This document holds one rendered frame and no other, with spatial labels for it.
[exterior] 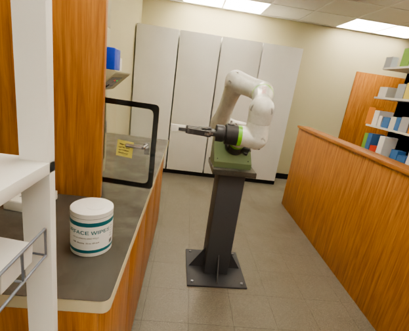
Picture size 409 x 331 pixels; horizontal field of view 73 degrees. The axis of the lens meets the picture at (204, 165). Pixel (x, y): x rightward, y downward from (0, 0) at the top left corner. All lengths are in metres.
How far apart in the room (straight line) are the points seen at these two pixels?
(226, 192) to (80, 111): 1.23
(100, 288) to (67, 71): 0.84
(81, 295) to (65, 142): 0.71
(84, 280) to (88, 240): 0.12
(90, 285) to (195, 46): 3.90
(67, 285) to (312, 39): 4.95
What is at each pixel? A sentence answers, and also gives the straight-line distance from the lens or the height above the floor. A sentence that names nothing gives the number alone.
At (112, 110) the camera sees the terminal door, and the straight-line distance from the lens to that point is 1.33.
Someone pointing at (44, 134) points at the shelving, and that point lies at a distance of 0.48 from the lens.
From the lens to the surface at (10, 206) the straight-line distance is 1.31.
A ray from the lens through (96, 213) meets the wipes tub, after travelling 0.92.
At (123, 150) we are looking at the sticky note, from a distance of 1.34.
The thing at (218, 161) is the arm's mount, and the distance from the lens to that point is 2.02.
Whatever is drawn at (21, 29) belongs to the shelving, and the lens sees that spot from 0.49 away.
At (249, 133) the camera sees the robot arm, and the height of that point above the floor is 1.33.
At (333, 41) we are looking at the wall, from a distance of 5.41.
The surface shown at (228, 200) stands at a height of 0.68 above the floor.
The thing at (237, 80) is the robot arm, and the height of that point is 1.55.
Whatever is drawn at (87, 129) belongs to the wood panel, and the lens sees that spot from 1.30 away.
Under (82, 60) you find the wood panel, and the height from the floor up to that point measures 1.53.
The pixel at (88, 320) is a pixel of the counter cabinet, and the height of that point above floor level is 0.88.
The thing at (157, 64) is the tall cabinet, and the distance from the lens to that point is 4.43.
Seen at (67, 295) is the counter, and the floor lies 0.94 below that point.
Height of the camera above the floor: 1.51
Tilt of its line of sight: 16 degrees down
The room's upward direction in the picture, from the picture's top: 8 degrees clockwise
